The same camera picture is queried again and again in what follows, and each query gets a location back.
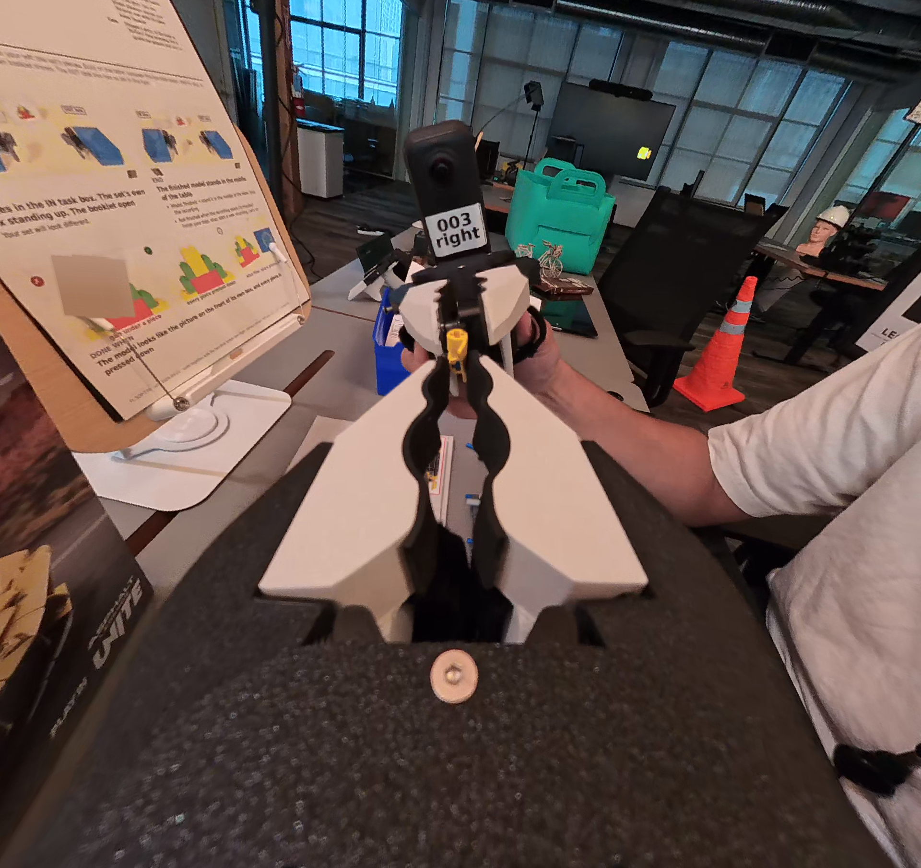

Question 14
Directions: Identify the wall television screen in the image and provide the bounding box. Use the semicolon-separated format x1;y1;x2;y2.
550;82;677;181

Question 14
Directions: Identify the person's right forearm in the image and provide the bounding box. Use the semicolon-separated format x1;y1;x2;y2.
554;360;729;529

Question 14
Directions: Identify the person's right hand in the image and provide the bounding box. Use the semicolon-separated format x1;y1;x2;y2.
400;317;578;421

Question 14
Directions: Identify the instruction sheet wooden board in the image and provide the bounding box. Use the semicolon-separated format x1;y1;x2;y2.
0;0;312;452

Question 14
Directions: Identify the blue plastic bin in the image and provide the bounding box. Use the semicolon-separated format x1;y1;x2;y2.
373;299;414;397

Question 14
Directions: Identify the white board stand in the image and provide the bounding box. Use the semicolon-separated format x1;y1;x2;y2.
72;379;292;512

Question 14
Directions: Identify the dark tablet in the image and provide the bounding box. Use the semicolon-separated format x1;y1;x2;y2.
554;297;598;338

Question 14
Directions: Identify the black lanyard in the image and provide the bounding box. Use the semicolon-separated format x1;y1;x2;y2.
835;742;921;797

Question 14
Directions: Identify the wooden desk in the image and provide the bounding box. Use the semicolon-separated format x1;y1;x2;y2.
756;242;886;293

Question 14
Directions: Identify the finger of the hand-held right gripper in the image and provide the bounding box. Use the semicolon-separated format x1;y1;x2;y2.
466;267;535;352
397;281;452;352

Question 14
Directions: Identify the black office chair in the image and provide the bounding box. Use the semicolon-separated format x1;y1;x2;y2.
597;188;789;387

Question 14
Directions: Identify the white cabinet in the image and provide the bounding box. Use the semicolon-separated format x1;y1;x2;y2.
297;119;345;200

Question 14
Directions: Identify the teal tote bag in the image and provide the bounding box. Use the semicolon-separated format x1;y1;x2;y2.
505;157;617;275

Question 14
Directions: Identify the mannequin head white helmet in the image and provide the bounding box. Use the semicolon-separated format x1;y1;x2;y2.
795;204;853;257

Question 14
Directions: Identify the framed marker sign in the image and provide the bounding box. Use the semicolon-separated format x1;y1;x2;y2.
856;245;921;354

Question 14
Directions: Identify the camera on tripod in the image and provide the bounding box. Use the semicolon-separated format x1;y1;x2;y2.
522;81;545;164

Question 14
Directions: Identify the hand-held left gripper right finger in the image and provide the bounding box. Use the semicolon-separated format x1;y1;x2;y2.
460;358;650;644

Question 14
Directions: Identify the lego car set box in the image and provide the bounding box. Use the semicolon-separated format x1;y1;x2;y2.
0;339;154;836

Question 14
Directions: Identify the orange traffic cone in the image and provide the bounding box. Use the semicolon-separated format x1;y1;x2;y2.
673;275;758;412

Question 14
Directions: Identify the yellow lego connector piece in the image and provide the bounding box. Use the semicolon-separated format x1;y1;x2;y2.
445;327;470;397

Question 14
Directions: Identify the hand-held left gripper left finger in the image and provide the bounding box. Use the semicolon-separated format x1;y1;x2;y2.
258;358;447;644

